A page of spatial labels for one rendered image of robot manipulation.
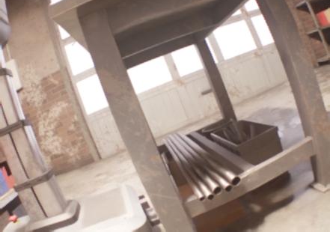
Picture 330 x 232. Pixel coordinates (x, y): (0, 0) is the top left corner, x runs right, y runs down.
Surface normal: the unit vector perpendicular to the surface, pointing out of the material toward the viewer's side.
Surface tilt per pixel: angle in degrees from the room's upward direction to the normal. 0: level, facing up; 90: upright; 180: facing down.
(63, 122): 90
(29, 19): 90
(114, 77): 90
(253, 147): 90
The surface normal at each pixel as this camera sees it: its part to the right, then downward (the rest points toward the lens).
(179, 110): 0.09, 0.01
